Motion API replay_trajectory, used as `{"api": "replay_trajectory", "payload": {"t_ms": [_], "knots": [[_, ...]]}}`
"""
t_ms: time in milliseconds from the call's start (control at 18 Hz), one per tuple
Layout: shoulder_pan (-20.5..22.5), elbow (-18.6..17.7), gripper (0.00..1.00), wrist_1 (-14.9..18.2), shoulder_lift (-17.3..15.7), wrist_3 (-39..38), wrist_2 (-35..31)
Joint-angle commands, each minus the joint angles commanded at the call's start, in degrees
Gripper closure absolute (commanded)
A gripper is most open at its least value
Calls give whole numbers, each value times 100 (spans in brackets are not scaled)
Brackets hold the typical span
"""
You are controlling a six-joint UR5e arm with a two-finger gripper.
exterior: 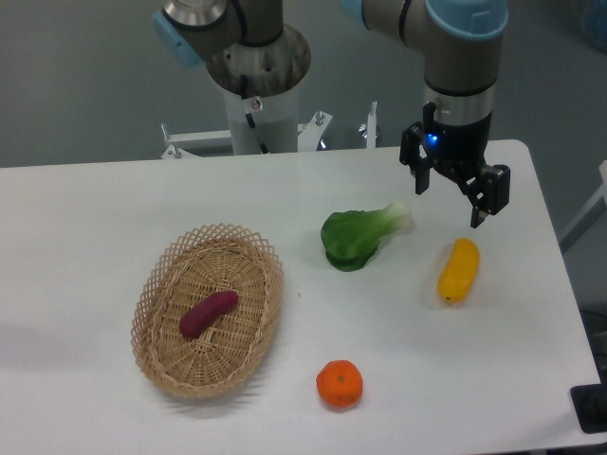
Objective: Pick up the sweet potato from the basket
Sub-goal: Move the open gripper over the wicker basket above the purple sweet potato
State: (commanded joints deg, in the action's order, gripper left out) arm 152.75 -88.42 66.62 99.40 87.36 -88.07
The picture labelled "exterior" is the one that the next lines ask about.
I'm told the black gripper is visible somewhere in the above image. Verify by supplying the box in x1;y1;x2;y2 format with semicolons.
399;101;511;228

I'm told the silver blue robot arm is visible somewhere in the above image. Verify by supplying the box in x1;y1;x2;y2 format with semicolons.
153;1;510;227

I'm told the oval wicker basket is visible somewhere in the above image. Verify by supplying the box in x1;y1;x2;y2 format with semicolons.
131;224;284;399

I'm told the purple sweet potato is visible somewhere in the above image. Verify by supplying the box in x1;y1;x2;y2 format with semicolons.
179;290;239;338

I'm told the yellow mango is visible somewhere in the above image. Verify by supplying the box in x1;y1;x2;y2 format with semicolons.
437;238;481;304

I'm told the green bok choy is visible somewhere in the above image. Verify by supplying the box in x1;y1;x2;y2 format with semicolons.
321;202;412;272

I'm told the orange tangerine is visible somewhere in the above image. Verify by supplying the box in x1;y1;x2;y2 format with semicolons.
316;359;364;410

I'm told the black device at table edge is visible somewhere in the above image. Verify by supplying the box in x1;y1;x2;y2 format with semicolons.
570;384;606;434

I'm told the white frame at right edge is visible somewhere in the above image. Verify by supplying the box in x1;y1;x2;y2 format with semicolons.
558;161;606;254

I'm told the white metal mounting frame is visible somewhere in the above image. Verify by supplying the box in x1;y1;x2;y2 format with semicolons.
160;100;380;159

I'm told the black cable on pedestal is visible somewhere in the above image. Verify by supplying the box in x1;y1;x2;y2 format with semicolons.
239;74;270;155

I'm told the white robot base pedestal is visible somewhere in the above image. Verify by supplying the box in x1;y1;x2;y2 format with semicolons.
206;25;311;155

